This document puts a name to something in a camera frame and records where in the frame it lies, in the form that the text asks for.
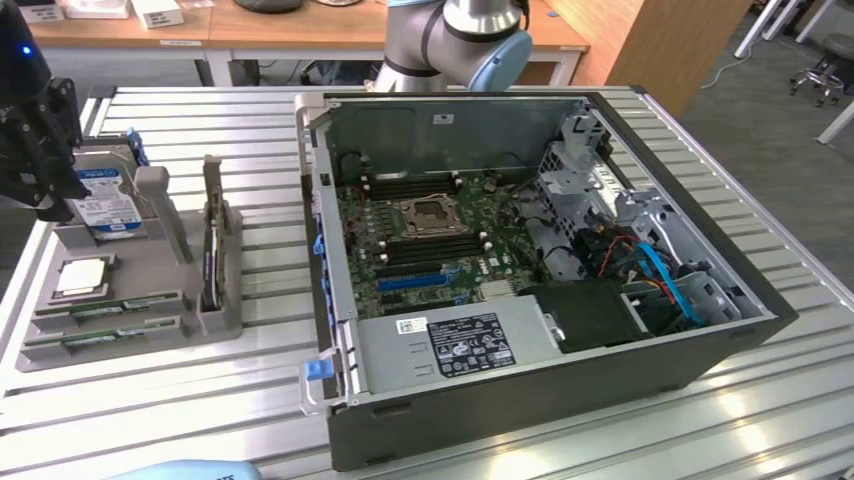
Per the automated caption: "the black expansion slot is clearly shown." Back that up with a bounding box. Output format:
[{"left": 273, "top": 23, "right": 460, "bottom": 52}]
[{"left": 374, "top": 260, "right": 447, "bottom": 279}]

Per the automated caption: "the green motherboard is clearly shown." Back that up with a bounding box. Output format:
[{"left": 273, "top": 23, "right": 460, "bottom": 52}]
[{"left": 335, "top": 172, "right": 555, "bottom": 319}]

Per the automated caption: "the chrome stool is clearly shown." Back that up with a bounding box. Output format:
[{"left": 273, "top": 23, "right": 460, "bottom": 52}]
[{"left": 789, "top": 32, "right": 854, "bottom": 109}]

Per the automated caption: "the metal disk bay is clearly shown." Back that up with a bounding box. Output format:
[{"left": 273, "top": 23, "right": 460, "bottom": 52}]
[{"left": 616, "top": 189, "right": 766, "bottom": 329}]

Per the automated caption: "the black RAM slot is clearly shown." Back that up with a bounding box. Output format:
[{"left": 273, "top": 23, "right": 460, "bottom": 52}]
[
  {"left": 370, "top": 185, "right": 463, "bottom": 195},
  {"left": 379, "top": 232, "right": 487, "bottom": 247},
  {"left": 383, "top": 250, "right": 494, "bottom": 266},
  {"left": 382, "top": 244, "right": 492, "bottom": 260},
  {"left": 380, "top": 238, "right": 490, "bottom": 253},
  {"left": 370, "top": 172, "right": 460, "bottom": 182},
  {"left": 370, "top": 178, "right": 462, "bottom": 189}
]

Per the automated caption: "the grey power supply unit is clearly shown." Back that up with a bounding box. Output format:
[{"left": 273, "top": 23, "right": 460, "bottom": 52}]
[{"left": 355, "top": 294, "right": 559, "bottom": 396}]

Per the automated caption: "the wooden cabinet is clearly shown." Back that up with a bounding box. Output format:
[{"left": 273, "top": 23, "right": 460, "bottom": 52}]
[{"left": 544, "top": 0, "right": 760, "bottom": 120}]

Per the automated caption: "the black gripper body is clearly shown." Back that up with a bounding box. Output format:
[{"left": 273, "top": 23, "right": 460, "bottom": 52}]
[{"left": 0, "top": 0, "right": 56, "bottom": 110}]

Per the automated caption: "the metal drive cage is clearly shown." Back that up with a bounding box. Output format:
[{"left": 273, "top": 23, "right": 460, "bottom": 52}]
[{"left": 532, "top": 110, "right": 668, "bottom": 241}]

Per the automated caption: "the grey parts rack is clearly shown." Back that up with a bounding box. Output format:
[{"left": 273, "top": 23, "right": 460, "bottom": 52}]
[{"left": 16, "top": 154, "right": 245, "bottom": 374}]

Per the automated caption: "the black fan shroud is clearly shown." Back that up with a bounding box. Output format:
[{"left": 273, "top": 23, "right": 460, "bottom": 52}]
[{"left": 518, "top": 279, "right": 656, "bottom": 356}]

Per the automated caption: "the metal CPU socket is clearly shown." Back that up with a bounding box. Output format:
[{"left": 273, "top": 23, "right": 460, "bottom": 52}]
[{"left": 396, "top": 193, "right": 468, "bottom": 239}]

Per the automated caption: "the green RAM stick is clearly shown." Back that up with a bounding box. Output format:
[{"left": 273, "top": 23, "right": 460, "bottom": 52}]
[
  {"left": 57, "top": 323, "right": 181, "bottom": 352},
  {"left": 36, "top": 295, "right": 181, "bottom": 319}
]

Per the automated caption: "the hard disk with blue bracket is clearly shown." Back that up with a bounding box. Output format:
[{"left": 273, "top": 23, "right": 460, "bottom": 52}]
[{"left": 69, "top": 127, "right": 149, "bottom": 246}]

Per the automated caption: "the small silver chipset heatsink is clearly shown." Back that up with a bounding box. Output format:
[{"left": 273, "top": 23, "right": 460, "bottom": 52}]
[{"left": 478, "top": 280, "right": 519, "bottom": 301}]

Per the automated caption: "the graphics card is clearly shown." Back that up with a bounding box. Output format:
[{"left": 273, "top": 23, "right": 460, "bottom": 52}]
[{"left": 197, "top": 154, "right": 232, "bottom": 315}]

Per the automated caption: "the white table frame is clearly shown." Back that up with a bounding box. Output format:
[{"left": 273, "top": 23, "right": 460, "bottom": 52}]
[{"left": 731, "top": 0, "right": 854, "bottom": 146}]

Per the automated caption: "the white cardboard box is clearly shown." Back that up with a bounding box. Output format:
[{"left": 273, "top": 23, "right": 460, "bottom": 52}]
[
  {"left": 12, "top": 0, "right": 67, "bottom": 24},
  {"left": 65, "top": 0, "right": 132, "bottom": 20},
  {"left": 129, "top": 0, "right": 179, "bottom": 30}
]

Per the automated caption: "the wooden desk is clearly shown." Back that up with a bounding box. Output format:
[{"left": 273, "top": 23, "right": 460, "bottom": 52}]
[{"left": 29, "top": 0, "right": 592, "bottom": 90}]

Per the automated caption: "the red and black wire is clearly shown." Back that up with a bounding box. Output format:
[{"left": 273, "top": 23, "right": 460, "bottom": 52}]
[{"left": 596, "top": 234, "right": 668, "bottom": 301}]

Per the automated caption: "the black open PC case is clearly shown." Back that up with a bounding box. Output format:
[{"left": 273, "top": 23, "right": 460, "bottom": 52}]
[{"left": 293, "top": 84, "right": 801, "bottom": 474}]

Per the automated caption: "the blue expansion slot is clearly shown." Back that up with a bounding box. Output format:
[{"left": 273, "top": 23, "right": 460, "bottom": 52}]
[{"left": 376, "top": 273, "right": 450, "bottom": 292}]

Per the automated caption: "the blue disk wire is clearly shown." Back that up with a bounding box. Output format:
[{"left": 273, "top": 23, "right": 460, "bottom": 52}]
[{"left": 636, "top": 239, "right": 703, "bottom": 327}]

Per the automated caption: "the silver CPU chip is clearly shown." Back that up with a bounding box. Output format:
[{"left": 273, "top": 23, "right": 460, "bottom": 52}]
[{"left": 55, "top": 258, "right": 109, "bottom": 297}]

